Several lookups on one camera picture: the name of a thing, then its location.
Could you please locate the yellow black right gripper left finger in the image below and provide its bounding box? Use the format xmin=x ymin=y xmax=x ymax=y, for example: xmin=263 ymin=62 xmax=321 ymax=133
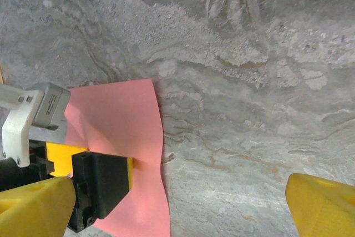
xmin=0 ymin=175 xmax=76 ymax=237

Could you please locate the pink paper sheet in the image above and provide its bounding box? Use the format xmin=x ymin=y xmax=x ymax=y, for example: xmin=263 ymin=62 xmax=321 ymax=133
xmin=64 ymin=78 xmax=171 ymax=237

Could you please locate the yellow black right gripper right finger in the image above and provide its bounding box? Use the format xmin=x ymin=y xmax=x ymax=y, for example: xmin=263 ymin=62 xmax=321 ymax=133
xmin=285 ymin=173 xmax=355 ymax=237

